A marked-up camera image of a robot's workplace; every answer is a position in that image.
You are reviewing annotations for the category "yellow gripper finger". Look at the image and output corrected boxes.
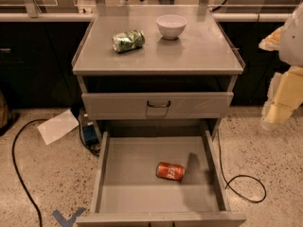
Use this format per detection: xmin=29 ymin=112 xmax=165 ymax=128
xmin=258 ymin=27 xmax=282 ymax=51
xmin=260 ymin=66 xmax=303 ymax=131

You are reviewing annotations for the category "red coke can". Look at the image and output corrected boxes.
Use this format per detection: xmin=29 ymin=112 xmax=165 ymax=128
xmin=156 ymin=162 xmax=185 ymax=181

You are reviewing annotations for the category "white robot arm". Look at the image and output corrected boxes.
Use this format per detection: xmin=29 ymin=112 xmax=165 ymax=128
xmin=258 ymin=4 xmax=303 ymax=131

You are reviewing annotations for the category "grey drawer cabinet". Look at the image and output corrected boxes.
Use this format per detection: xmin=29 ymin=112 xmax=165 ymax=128
xmin=73 ymin=5 xmax=243 ymax=133

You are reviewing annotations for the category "open middle drawer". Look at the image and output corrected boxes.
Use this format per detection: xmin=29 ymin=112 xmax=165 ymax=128
xmin=76 ymin=131 xmax=246 ymax=227

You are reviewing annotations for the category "closed top drawer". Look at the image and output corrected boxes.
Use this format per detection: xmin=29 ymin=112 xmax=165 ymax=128
xmin=82 ymin=92 xmax=233 ymax=120

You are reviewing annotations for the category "long dark back counter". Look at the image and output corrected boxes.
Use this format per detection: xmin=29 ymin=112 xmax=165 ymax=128
xmin=0 ymin=21 xmax=289 ymax=109

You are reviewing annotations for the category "white ceramic bowl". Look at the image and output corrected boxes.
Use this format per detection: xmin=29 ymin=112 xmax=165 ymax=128
xmin=156 ymin=14 xmax=187 ymax=40

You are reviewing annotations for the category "green crumpled chip bag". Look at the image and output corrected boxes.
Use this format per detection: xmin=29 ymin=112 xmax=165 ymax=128
xmin=112 ymin=29 xmax=145 ymax=53

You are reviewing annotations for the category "blue box on floor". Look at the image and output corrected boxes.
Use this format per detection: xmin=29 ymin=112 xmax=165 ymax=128
xmin=82 ymin=125 xmax=98 ymax=146

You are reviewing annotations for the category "white paper sheet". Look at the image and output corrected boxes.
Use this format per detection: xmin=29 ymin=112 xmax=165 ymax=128
xmin=38 ymin=110 xmax=79 ymax=145

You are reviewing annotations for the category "blue tape floor mark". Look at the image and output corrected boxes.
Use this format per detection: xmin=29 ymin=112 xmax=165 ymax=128
xmin=51 ymin=207 xmax=87 ymax=227

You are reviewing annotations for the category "black cable right floor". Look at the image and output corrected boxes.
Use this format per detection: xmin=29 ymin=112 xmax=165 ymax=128
xmin=216 ymin=128 xmax=267 ymax=204

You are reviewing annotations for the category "black cable floor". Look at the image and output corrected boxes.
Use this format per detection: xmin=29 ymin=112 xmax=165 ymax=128
xmin=216 ymin=128 xmax=267 ymax=204
xmin=11 ymin=118 xmax=48 ymax=227

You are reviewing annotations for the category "black drawer handle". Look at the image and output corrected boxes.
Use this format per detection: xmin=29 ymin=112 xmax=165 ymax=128
xmin=147 ymin=100 xmax=171 ymax=108

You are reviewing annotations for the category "black cable left floor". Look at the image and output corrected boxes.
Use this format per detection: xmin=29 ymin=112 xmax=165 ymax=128
xmin=11 ymin=118 xmax=48 ymax=227

